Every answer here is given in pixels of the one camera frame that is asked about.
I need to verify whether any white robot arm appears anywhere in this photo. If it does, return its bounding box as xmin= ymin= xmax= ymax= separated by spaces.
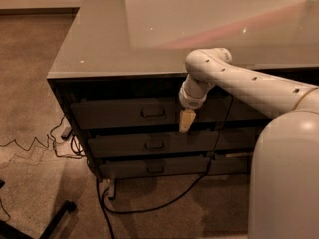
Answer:
xmin=179 ymin=48 xmax=319 ymax=239

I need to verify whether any thin black tangled cable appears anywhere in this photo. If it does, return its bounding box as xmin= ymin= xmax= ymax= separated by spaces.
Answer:
xmin=0 ymin=115 xmax=86 ymax=224

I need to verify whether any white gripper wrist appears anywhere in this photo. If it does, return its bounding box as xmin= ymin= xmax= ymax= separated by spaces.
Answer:
xmin=179 ymin=78 xmax=208 ymax=133

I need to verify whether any black power adapter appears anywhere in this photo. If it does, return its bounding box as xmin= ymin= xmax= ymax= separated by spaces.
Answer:
xmin=61 ymin=127 xmax=72 ymax=140

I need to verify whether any grey drawer cabinet counter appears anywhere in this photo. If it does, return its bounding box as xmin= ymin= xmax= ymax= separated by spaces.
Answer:
xmin=48 ymin=0 xmax=318 ymax=180

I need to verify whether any thick black floor cable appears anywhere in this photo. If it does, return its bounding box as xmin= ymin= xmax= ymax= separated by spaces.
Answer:
xmin=95 ymin=162 xmax=213 ymax=239

